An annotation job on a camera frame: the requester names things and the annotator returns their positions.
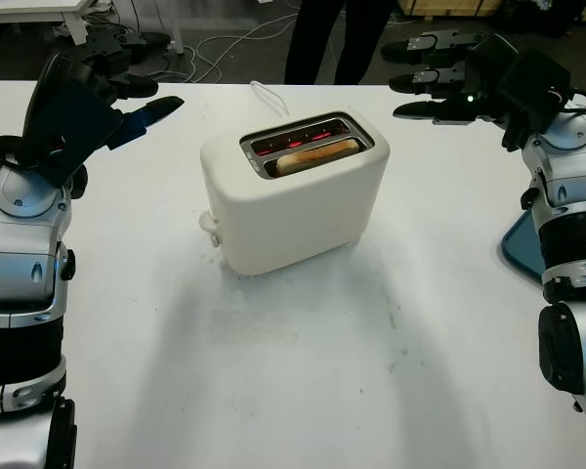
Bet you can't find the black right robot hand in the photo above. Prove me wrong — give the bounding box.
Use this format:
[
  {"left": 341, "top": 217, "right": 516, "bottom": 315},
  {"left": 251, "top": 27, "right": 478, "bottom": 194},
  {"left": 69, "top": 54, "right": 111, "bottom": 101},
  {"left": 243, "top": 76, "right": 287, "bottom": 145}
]
[{"left": 381, "top": 29, "right": 519, "bottom": 127}]

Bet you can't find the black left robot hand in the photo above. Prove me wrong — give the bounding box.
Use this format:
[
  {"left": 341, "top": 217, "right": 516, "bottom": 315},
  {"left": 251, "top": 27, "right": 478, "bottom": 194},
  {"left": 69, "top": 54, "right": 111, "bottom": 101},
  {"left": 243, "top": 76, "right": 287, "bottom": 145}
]
[{"left": 21, "top": 31, "right": 186, "bottom": 150}]

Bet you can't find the toasted bread slice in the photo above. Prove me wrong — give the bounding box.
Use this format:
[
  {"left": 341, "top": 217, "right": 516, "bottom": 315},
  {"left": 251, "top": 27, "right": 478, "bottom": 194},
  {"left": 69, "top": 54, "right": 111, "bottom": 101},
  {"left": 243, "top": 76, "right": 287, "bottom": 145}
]
[{"left": 276, "top": 138, "right": 360, "bottom": 177}]

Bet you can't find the person in black trousers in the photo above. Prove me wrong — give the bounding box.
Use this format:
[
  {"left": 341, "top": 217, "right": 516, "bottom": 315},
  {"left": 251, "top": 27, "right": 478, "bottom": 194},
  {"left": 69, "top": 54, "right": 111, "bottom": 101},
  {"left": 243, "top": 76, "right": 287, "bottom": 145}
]
[{"left": 283, "top": 0, "right": 392, "bottom": 85}]

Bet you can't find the white two-slot toaster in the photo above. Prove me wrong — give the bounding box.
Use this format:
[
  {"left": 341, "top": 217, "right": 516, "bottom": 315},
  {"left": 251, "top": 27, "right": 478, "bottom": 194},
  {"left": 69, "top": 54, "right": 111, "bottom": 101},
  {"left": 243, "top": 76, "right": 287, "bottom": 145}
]
[{"left": 199, "top": 110, "right": 391, "bottom": 278}]

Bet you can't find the white desk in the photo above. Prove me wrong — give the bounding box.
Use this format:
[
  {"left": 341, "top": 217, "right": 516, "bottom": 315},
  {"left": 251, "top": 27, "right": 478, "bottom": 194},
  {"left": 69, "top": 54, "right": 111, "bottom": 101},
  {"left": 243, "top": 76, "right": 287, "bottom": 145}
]
[{"left": 0, "top": 0, "right": 185, "bottom": 56}]

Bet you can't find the blue plastic tray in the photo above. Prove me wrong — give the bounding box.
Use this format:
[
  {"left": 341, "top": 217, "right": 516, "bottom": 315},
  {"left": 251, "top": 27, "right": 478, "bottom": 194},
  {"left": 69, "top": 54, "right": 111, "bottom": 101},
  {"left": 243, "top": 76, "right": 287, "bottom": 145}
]
[{"left": 500, "top": 209, "right": 548, "bottom": 282}]

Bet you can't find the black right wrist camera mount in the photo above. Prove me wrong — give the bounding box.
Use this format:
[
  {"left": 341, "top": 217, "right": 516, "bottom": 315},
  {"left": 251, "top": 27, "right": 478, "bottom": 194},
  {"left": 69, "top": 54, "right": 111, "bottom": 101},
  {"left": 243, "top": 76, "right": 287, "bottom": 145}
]
[{"left": 497, "top": 47, "right": 571, "bottom": 148}]

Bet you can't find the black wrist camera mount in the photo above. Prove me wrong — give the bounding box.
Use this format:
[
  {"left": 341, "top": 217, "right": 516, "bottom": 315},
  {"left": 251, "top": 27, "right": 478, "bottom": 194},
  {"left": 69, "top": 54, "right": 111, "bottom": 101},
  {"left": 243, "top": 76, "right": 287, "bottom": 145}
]
[
  {"left": 38, "top": 80, "right": 126, "bottom": 186},
  {"left": 497, "top": 47, "right": 571, "bottom": 148}
]

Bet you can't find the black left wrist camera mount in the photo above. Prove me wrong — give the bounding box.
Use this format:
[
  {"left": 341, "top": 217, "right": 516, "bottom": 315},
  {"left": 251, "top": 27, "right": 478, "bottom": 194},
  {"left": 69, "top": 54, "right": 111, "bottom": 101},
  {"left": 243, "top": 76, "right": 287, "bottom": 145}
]
[{"left": 38, "top": 80, "right": 126, "bottom": 186}]

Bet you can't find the white floor cable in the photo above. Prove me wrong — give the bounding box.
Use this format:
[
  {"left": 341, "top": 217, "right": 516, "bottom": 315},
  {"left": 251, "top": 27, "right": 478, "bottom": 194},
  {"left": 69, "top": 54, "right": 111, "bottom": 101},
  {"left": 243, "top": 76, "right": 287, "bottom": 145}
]
[{"left": 183, "top": 14, "right": 299, "bottom": 83}]

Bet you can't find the white toaster power cord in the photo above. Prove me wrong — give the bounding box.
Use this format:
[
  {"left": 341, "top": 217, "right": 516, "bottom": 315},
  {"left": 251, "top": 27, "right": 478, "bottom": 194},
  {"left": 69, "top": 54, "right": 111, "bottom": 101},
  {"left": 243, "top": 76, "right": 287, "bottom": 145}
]
[{"left": 250, "top": 80, "right": 290, "bottom": 118}]

